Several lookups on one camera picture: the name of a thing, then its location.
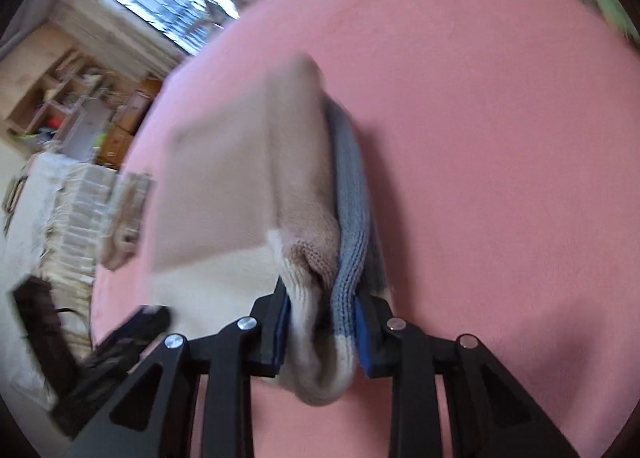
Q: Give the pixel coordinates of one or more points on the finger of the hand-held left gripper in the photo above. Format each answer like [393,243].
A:
[130,333]
[42,328]

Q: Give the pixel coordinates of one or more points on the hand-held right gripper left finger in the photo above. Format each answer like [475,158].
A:
[281,333]

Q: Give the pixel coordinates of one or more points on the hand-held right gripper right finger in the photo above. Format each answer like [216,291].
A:
[362,340]

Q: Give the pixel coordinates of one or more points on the grey and cream knit sweater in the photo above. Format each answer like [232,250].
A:
[225,178]

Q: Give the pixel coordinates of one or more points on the white lace bedspread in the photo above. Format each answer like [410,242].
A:
[25,248]

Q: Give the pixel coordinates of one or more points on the cream ruffled bed skirt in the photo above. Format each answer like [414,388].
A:
[85,218]

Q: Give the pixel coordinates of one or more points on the wooden dresser with drawers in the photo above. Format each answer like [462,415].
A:
[125,128]

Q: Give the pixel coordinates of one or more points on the cluttered wooden shelf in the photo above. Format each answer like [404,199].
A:
[50,103]

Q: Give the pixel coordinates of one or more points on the pink fleece blanket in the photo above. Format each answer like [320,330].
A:
[475,138]

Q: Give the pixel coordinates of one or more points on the beige curtain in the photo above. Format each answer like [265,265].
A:
[115,38]

